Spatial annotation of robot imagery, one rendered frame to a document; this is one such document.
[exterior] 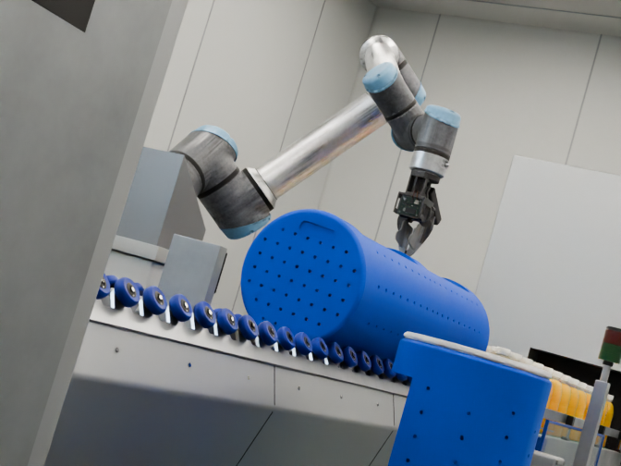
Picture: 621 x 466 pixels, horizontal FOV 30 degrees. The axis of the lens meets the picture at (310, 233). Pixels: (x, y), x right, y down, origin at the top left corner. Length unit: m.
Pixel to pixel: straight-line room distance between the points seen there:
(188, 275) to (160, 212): 1.19
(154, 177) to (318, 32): 4.64
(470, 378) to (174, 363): 0.52
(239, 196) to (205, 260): 1.42
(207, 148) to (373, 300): 1.15
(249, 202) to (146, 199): 0.34
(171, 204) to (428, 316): 0.87
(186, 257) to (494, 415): 0.59
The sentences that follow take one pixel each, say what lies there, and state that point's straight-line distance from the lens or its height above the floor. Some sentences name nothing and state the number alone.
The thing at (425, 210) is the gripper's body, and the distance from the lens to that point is 2.80.
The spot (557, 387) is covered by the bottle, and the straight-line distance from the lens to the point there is 3.88.
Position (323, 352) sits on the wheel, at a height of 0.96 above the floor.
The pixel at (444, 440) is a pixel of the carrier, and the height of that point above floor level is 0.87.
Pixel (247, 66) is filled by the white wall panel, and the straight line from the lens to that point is 7.11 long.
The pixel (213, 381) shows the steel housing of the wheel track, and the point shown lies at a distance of 1.91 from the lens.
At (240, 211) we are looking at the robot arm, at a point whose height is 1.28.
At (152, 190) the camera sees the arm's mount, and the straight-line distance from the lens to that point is 3.22.
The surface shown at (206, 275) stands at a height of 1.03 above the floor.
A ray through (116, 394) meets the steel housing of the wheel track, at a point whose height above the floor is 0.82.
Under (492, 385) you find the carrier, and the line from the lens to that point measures 2.01.
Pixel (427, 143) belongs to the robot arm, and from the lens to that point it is 2.81.
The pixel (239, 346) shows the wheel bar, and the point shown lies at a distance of 1.99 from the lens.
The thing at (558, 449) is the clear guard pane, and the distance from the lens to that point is 3.58.
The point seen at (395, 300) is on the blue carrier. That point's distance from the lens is 2.47.
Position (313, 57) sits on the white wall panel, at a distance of 7.76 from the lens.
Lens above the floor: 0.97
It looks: 5 degrees up
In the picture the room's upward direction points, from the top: 16 degrees clockwise
